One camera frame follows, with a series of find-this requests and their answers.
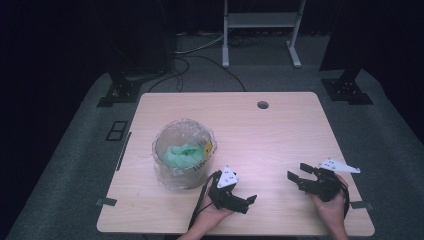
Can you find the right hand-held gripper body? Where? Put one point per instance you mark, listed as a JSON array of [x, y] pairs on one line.
[[328, 181]]

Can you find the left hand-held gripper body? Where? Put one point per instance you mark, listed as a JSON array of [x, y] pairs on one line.
[[224, 191]]

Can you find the person's left hand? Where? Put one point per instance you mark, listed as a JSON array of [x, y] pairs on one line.
[[213, 213]]

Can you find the person's right hand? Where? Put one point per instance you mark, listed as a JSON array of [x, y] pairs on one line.
[[331, 208]]

